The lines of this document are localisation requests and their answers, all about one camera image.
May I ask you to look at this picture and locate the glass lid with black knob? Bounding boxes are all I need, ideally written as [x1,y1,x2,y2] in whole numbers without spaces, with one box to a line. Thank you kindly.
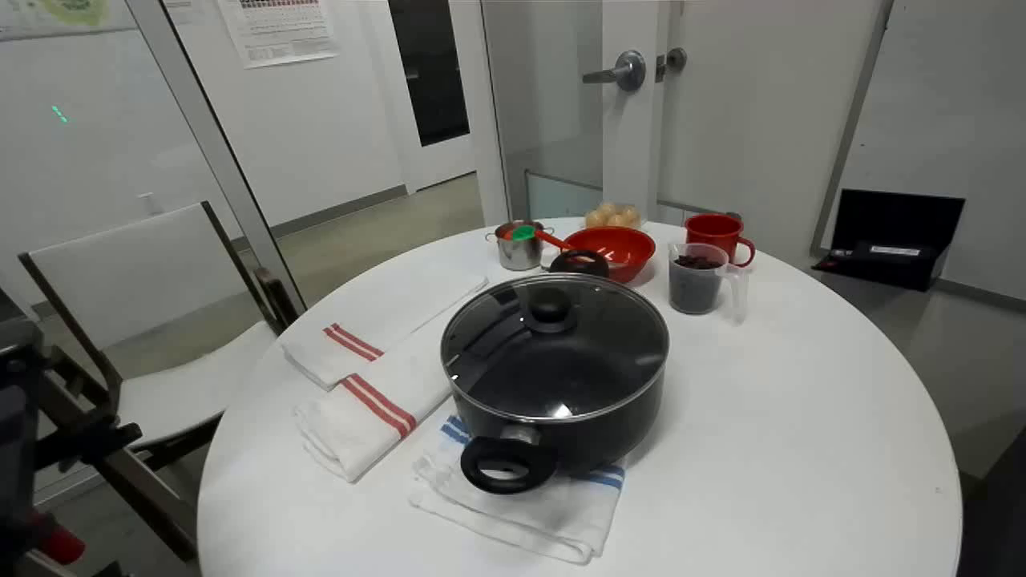
[440,272,673,426]

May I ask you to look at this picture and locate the white tea towel red stripes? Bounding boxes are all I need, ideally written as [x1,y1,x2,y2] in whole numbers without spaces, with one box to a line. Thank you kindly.
[294,349,459,488]
[278,265,489,391]

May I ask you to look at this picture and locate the white tea towel blue stripes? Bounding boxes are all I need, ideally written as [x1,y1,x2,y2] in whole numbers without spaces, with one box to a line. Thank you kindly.
[407,413,629,566]

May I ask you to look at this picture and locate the small steel cup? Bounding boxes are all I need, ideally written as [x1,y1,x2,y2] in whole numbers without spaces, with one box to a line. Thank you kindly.
[489,218,548,274]

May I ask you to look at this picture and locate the black ladle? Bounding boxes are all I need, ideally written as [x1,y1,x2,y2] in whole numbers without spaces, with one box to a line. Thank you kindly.
[545,245,613,282]

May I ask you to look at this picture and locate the red bowl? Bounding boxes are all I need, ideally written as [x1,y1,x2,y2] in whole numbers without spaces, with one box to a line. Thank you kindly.
[556,223,659,287]

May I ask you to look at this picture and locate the pale yellow round items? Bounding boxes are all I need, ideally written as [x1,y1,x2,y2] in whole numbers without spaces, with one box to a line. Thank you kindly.
[583,201,644,234]

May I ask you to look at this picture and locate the black cooking pot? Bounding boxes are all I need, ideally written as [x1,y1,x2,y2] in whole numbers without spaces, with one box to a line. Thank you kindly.
[440,268,673,497]

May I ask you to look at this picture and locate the clear measuring cup dark contents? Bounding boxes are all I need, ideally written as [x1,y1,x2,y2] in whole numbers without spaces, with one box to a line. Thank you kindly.
[668,241,753,322]

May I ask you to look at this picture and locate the red mug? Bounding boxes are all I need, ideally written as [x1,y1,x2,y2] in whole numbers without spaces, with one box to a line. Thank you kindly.
[683,211,760,268]

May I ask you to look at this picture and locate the white door with dark window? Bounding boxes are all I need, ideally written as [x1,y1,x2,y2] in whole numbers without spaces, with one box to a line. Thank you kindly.
[355,0,513,201]

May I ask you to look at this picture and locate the silver door lock knob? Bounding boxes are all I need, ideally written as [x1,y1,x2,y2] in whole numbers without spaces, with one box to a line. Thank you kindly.
[655,45,691,87]

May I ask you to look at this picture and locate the white paper poster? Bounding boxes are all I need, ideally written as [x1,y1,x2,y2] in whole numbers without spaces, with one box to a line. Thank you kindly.
[216,0,339,71]

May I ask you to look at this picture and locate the white folding chair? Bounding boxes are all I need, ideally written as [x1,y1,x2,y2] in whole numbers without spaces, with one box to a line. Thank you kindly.
[15,198,313,565]

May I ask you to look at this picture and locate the black equipment stand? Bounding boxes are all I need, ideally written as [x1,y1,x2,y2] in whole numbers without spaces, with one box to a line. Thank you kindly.
[0,287,145,577]

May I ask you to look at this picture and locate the silver door lever handle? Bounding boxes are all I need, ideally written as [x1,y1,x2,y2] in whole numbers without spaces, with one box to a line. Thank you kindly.
[579,49,652,95]

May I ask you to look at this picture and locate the glass door with white frame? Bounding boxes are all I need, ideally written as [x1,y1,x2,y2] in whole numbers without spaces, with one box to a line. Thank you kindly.
[477,0,898,265]

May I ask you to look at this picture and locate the wall poster with green print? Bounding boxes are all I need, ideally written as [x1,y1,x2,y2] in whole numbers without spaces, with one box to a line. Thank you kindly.
[0,0,138,45]

